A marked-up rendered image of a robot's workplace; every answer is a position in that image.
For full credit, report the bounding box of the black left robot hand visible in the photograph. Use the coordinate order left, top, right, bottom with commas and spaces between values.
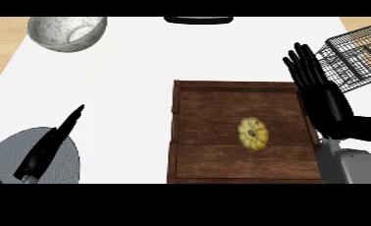
11, 103, 86, 182

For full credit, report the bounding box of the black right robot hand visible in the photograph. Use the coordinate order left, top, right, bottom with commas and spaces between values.
281, 41, 371, 141

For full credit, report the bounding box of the yellow pattypan squash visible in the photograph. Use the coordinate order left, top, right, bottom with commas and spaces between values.
235, 116, 269, 151

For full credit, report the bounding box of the brown wooden tray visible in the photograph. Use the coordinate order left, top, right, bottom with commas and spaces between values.
166, 79, 325, 185

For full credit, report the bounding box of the grey round placemat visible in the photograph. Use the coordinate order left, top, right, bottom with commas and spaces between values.
0, 126, 80, 185

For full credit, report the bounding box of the grey metal bowl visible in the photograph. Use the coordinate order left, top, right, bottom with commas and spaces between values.
26, 16, 108, 53

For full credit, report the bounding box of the black flat object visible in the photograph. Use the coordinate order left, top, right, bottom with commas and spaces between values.
161, 16, 234, 26

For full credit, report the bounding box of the black wire tiered basket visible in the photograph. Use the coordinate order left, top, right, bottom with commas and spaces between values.
315, 25, 371, 94

